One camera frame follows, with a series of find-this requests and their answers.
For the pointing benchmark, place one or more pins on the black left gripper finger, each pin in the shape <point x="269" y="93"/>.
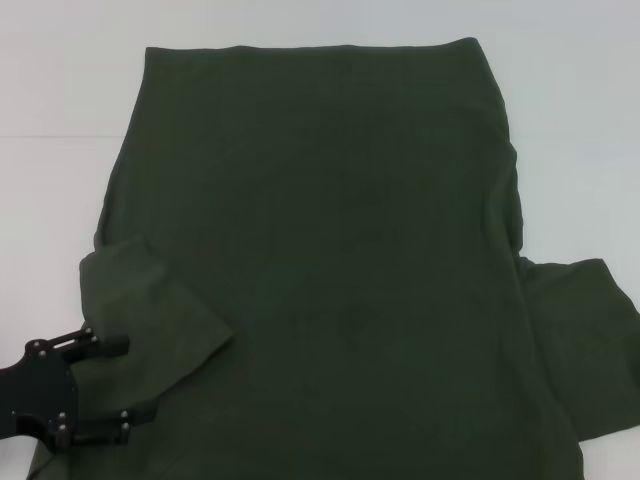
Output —
<point x="114" y="345"/>
<point x="144" y="413"/>

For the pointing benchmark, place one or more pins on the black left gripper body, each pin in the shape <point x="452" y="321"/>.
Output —
<point x="40" y="395"/>

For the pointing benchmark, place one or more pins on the dark green t-shirt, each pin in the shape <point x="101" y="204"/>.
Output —
<point x="320" y="200"/>

